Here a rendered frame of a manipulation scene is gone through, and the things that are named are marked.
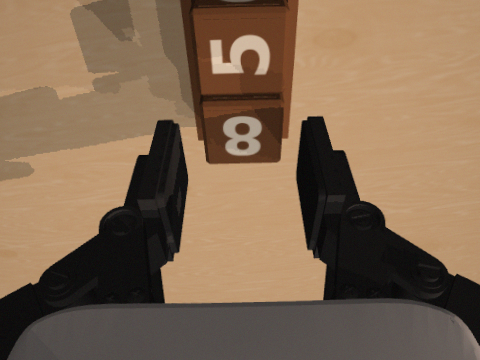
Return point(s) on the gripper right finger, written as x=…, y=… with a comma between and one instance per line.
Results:
x=372, y=261

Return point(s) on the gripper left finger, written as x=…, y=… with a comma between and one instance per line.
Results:
x=116, y=261

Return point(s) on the brown wooden number cube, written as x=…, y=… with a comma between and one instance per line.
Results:
x=242, y=128
x=240, y=46

